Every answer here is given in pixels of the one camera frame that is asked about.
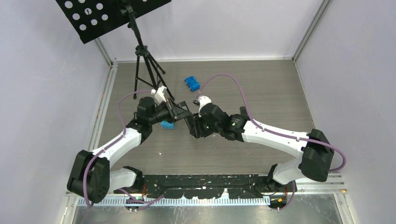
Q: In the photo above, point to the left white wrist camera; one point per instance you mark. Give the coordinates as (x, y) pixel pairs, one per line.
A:
(159, 94)

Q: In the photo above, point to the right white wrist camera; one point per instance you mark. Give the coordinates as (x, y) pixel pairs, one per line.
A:
(201, 102)

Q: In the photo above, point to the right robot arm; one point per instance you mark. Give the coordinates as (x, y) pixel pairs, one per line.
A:
(311, 151)

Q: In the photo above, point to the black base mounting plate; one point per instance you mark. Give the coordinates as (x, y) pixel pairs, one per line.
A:
(201, 186)

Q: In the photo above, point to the blue green white block stack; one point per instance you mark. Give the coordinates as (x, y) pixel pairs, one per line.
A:
(167, 125)

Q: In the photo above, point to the aluminium frame rail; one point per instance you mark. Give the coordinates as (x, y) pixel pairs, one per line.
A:
(334, 186)

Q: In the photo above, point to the blue toy car block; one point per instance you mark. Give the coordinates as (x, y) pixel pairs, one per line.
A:
(192, 83)

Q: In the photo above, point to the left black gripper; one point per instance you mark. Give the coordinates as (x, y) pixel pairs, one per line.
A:
(173, 116)

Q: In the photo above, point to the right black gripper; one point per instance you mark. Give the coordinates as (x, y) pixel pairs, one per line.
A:
(205, 133)

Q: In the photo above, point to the black remote with buttons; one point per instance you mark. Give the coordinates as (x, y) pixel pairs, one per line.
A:
(189, 123)

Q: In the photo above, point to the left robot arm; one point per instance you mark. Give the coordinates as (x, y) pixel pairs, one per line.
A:
(91, 176)

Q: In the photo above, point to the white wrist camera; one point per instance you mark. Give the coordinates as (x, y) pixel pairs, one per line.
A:
(201, 102)
(159, 94)

